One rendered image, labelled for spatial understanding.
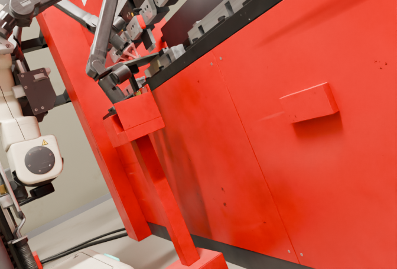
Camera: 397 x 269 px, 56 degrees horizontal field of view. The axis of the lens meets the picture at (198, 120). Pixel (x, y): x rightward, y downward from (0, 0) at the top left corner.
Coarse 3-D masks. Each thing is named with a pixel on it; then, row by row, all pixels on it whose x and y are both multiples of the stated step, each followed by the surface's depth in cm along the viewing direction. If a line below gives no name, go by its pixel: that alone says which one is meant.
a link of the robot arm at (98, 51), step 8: (104, 0) 145; (112, 0) 146; (104, 8) 144; (112, 8) 145; (104, 16) 143; (112, 16) 145; (104, 24) 142; (112, 24) 144; (96, 32) 141; (104, 32) 142; (96, 40) 140; (104, 40) 141; (96, 48) 138; (104, 48) 140; (96, 56) 137; (104, 56) 139; (88, 64) 136; (104, 64) 138; (88, 72) 139; (96, 72) 136
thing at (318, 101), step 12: (324, 84) 81; (288, 96) 91; (300, 96) 88; (312, 96) 85; (324, 96) 82; (288, 108) 93; (300, 108) 89; (312, 108) 86; (324, 108) 83; (336, 108) 82; (288, 120) 94; (300, 120) 91
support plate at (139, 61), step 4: (144, 56) 173; (148, 56) 174; (152, 56) 177; (132, 60) 170; (136, 60) 171; (140, 60) 175; (144, 60) 179; (148, 60) 183; (128, 64) 173; (132, 64) 177; (140, 64) 185; (144, 64) 190
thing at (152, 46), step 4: (144, 32) 183; (148, 32) 180; (144, 36) 185; (148, 36) 181; (152, 36) 181; (144, 40) 187; (148, 40) 183; (152, 40) 181; (144, 44) 189; (148, 44) 184; (152, 44) 182; (148, 48) 188; (152, 48) 184
